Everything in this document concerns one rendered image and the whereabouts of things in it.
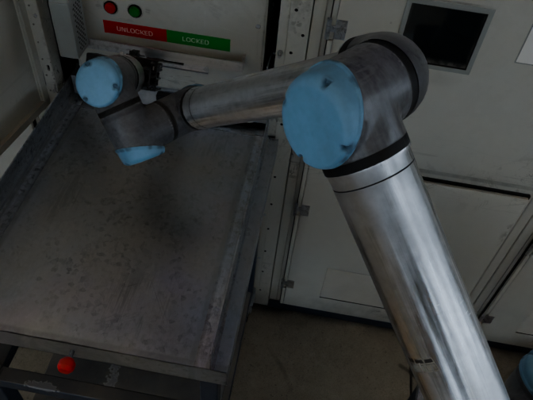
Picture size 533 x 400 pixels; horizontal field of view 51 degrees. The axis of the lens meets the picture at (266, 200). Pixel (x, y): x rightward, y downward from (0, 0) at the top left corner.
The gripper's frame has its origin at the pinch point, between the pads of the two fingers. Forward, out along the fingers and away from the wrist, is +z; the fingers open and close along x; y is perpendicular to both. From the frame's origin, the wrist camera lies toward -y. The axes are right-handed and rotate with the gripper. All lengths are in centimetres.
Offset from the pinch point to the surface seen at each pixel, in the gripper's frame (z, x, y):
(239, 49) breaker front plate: 1.5, 7.7, 23.0
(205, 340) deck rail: -45, -45, 30
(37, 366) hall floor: 17, -108, -34
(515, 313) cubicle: 37, -66, 123
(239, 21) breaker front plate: -2.4, 14.4, 22.6
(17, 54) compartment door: -2.1, -1.8, -31.7
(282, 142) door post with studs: 9.8, -15.2, 37.0
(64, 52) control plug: -7.9, 1.2, -17.1
